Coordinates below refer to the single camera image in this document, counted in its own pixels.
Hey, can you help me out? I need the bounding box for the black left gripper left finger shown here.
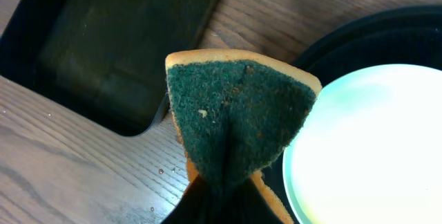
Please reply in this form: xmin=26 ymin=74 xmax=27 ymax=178
xmin=162 ymin=176 xmax=220 ymax=224

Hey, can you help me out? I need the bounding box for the black round tray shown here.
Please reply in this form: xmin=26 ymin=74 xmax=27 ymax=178
xmin=264 ymin=5 xmax=441 ymax=223

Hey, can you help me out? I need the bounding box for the black rectangular water tray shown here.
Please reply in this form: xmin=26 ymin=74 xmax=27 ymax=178
xmin=1 ymin=0 xmax=219 ymax=136

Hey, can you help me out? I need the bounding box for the orange green scrub sponge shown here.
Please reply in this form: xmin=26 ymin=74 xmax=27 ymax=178
xmin=165 ymin=49 xmax=322 ymax=223

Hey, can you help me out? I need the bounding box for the mint plate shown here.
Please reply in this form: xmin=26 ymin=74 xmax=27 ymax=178
xmin=282 ymin=64 xmax=441 ymax=224

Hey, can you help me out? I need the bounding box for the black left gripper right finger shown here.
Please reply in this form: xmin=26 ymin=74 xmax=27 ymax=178
xmin=220 ymin=179 xmax=282 ymax=224

